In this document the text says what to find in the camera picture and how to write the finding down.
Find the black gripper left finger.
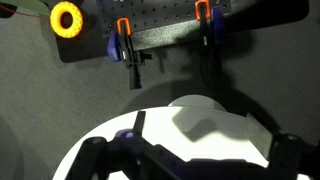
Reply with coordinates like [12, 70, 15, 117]
[64, 110, 148, 180]

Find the white table pedestal base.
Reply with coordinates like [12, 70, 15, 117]
[166, 94, 228, 113]

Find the thin red cable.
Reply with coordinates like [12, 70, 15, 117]
[0, 3, 52, 20]

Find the yellow bumpy ring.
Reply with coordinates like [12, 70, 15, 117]
[49, 0, 84, 39]

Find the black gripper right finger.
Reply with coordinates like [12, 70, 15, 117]
[244, 113, 320, 180]

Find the blue black clamp orange trigger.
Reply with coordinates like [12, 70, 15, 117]
[194, 0, 226, 68]
[106, 17, 154, 91]

